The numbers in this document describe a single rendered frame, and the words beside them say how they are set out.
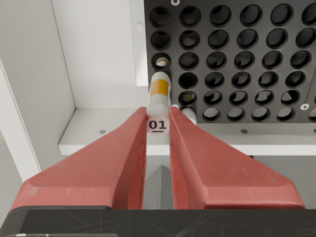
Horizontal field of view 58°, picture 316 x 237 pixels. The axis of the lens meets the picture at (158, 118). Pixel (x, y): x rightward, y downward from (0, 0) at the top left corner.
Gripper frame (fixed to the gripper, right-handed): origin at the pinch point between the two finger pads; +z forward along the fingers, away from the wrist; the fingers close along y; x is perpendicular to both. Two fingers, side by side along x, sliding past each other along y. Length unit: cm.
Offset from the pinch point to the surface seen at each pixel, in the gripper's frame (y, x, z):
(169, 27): -0.7, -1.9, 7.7
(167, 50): -0.6, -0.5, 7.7
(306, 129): -12.9, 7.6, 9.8
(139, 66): 1.6, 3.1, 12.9
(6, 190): 87, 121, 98
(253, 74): -6.4, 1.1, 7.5
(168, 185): -5, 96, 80
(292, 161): -24.9, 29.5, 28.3
